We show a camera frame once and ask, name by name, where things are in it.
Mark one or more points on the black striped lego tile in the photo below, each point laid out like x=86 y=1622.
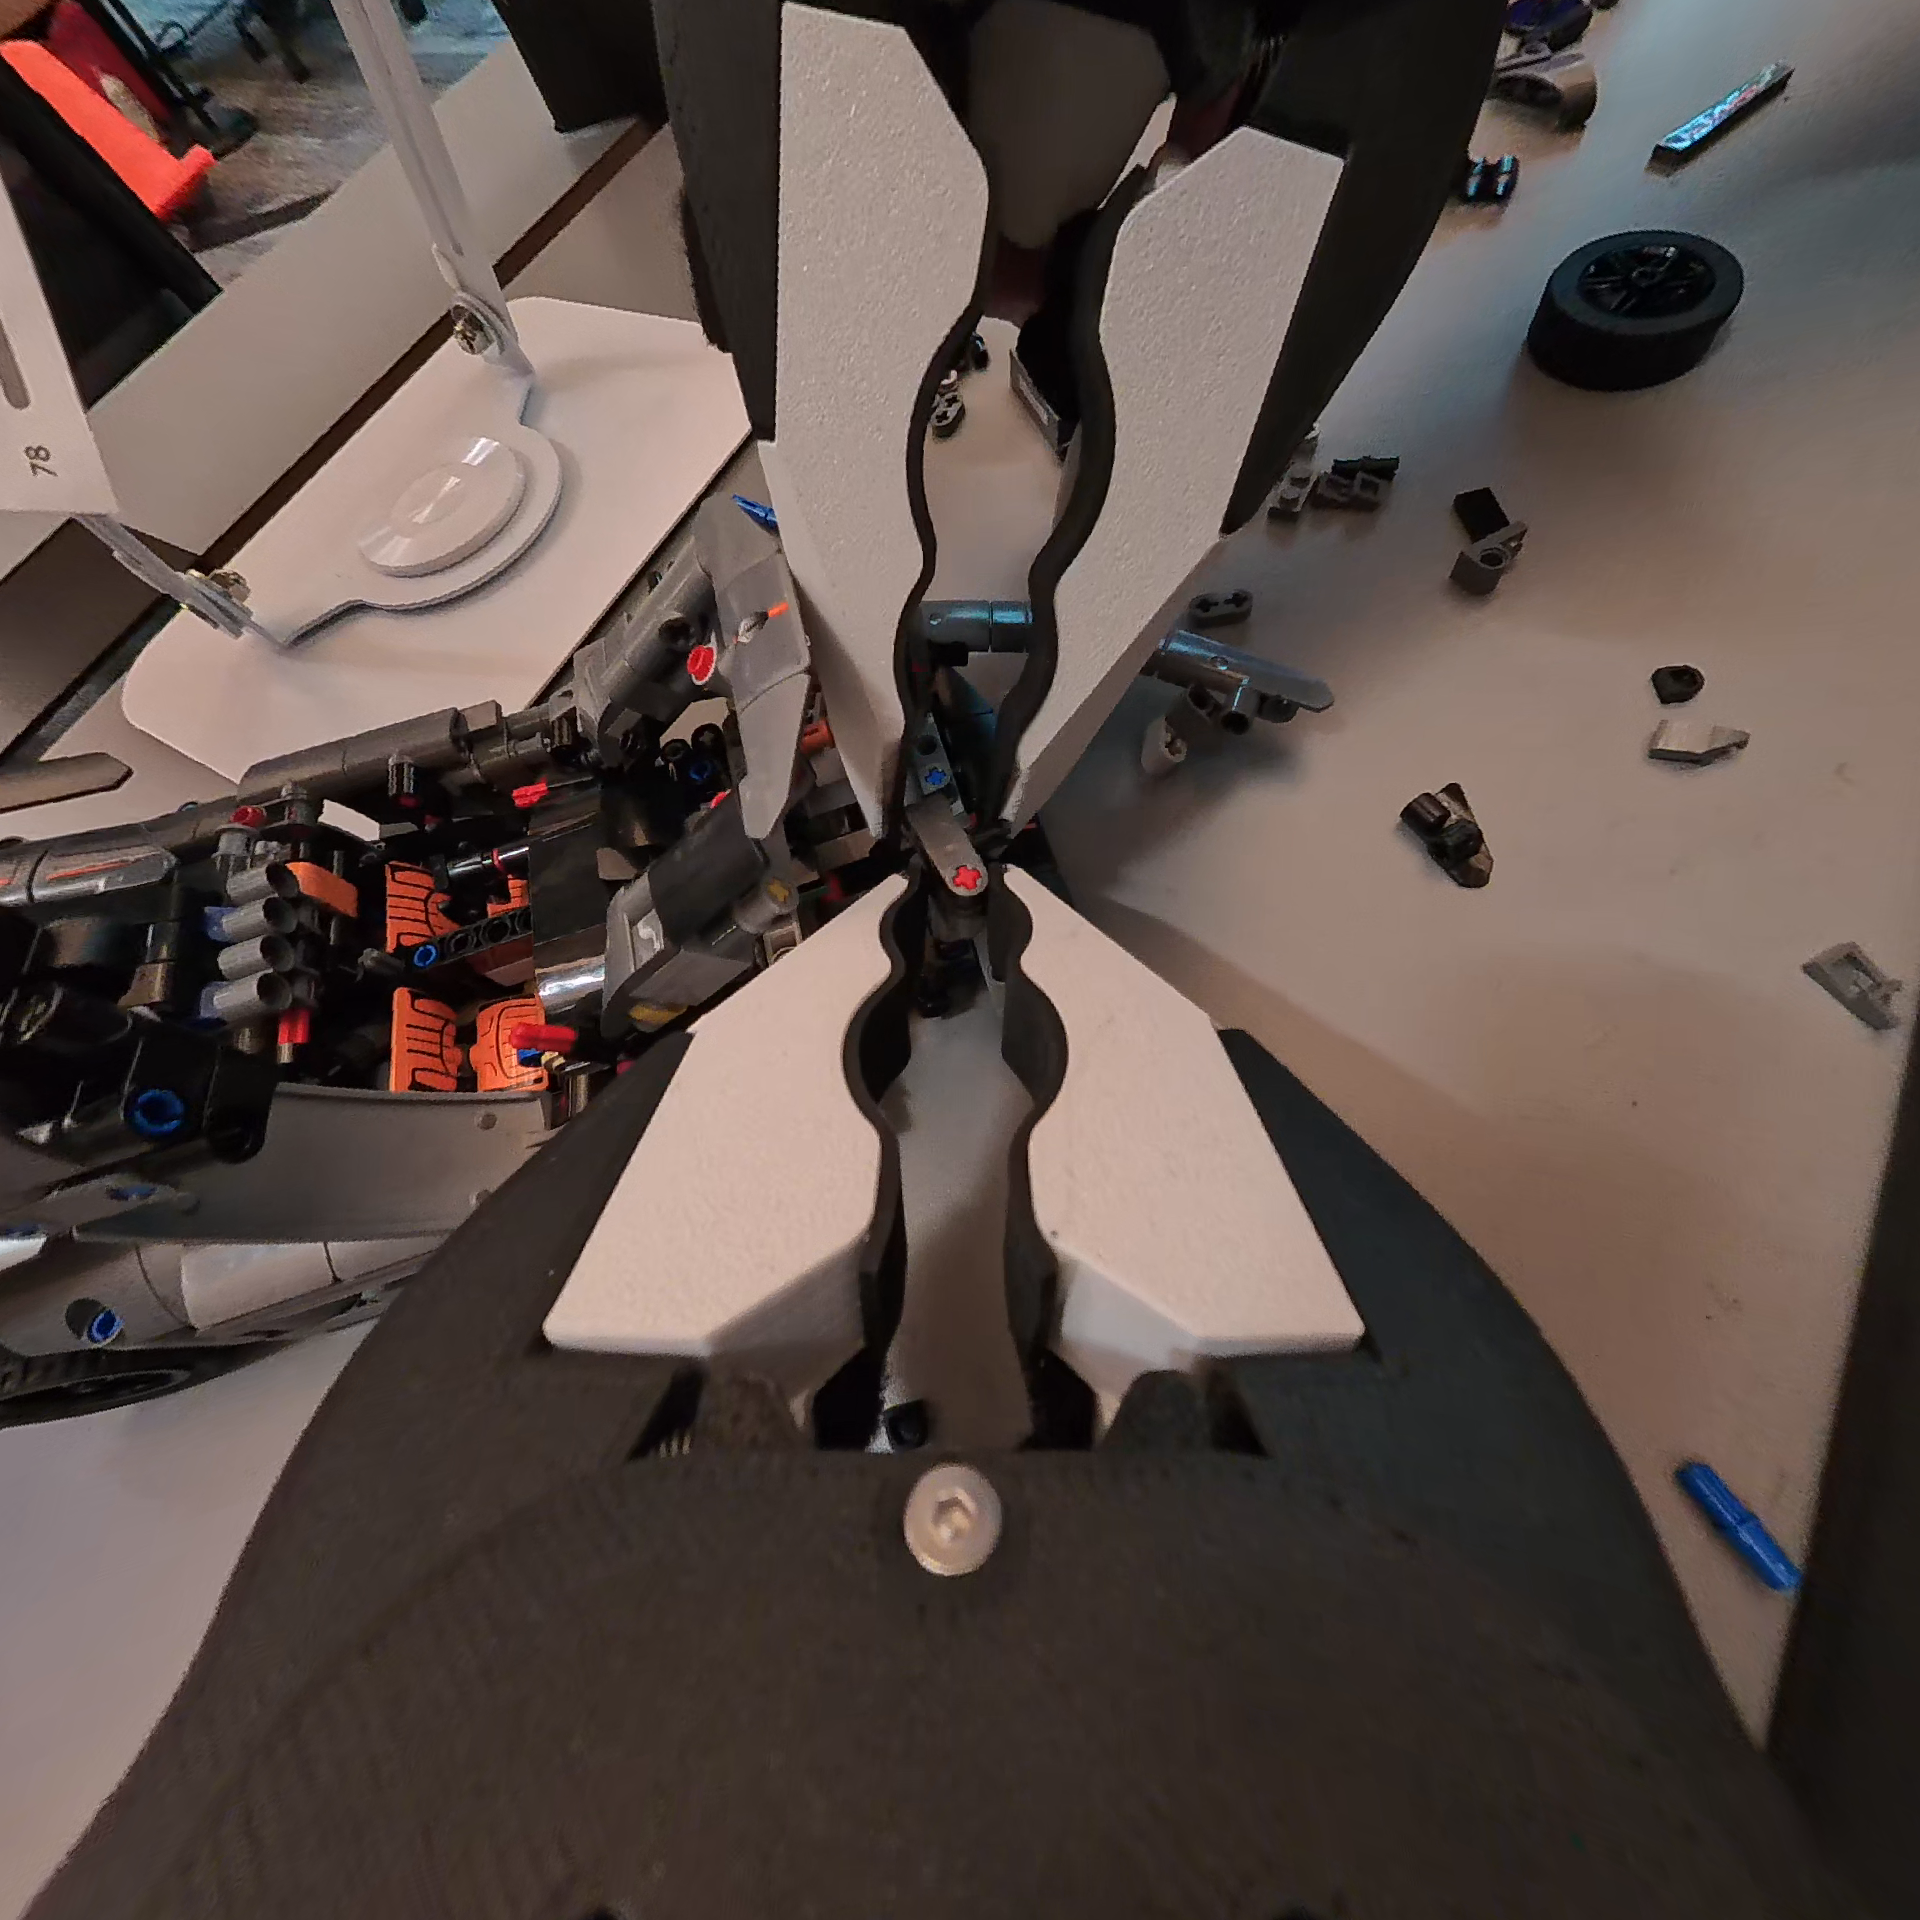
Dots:
x=1726 y=108

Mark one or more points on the small dark grey lego connector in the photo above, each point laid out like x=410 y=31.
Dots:
x=952 y=409

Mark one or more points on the small black rounded lego piece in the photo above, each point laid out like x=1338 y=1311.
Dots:
x=1678 y=683

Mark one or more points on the grey curved lego panel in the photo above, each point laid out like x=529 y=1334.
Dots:
x=1551 y=75

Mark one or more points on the dark grey lego pin connector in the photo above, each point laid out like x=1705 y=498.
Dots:
x=1486 y=563

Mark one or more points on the white instruction booklet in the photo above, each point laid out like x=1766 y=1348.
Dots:
x=54 y=388

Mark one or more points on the black lego wedge piece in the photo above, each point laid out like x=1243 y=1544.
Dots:
x=1452 y=834

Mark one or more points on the grey lego car model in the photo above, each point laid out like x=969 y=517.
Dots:
x=376 y=1139

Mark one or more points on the orange plastic object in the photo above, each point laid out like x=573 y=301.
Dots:
x=130 y=140

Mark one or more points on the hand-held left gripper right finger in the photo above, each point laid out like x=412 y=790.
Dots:
x=1186 y=1185

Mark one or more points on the grey lego panel piece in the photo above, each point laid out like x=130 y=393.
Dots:
x=1039 y=393

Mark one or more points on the blue lego pin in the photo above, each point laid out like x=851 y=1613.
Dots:
x=759 y=514
x=1743 y=1523

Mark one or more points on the grey oval lego connector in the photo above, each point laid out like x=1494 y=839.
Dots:
x=1223 y=606

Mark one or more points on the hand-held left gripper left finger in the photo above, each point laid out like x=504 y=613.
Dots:
x=735 y=1185

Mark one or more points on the black box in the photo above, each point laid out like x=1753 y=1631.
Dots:
x=91 y=301

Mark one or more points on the black lego connector pair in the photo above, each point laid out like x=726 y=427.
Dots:
x=1492 y=178

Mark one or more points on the light grey lego wedge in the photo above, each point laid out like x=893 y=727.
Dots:
x=1701 y=740

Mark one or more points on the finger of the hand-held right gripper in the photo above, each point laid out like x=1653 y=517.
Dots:
x=1186 y=331
x=857 y=301

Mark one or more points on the black lego slope brick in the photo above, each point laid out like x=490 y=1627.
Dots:
x=1481 y=511

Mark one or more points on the pile of small lego parts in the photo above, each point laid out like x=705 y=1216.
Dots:
x=1345 y=483

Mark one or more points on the black lego wheel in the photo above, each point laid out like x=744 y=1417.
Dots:
x=1634 y=308

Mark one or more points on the grey lego tube assembly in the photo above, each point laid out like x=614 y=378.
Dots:
x=1245 y=661

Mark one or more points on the grey lego plate piece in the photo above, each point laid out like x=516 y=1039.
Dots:
x=1857 y=984

